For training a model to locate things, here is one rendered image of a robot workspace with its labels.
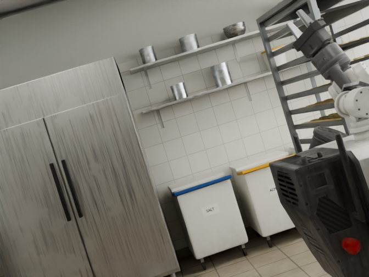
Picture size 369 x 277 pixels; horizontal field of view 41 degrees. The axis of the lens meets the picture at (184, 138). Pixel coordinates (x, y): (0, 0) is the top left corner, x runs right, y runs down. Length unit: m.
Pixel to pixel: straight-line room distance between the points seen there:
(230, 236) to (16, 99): 2.21
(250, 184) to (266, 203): 0.22
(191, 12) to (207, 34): 0.27
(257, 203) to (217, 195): 0.37
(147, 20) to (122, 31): 0.28
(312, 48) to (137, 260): 3.12
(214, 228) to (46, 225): 1.47
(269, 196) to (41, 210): 2.00
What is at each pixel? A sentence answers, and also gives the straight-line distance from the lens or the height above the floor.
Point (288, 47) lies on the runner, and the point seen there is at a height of 1.59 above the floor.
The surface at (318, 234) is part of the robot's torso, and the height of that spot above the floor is 1.09.
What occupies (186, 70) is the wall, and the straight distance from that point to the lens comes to 5.13.
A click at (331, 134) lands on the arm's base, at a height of 1.24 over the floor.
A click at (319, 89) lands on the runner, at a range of 2.65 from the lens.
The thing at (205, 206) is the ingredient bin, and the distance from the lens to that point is 4.50.
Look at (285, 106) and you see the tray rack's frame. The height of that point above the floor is 1.27.
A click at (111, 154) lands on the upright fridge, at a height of 1.27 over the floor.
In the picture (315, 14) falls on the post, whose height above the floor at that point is 1.68.
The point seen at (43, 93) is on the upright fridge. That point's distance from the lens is 4.30.
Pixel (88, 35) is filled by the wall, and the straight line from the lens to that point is 5.19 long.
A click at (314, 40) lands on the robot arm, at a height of 1.50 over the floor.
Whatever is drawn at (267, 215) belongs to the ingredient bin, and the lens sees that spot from 4.62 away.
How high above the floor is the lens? 1.40
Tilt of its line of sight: 3 degrees down
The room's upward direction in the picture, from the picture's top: 17 degrees counter-clockwise
